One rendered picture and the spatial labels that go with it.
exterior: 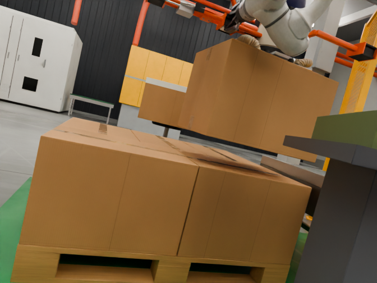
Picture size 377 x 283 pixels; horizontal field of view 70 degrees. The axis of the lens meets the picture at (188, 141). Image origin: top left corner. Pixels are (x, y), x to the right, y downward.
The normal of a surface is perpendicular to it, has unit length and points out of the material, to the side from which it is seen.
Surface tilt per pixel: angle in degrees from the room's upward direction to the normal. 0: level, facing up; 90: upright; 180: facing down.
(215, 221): 90
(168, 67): 90
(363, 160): 90
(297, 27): 110
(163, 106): 90
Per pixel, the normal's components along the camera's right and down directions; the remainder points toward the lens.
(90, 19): 0.26, 0.14
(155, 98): 0.05, 0.09
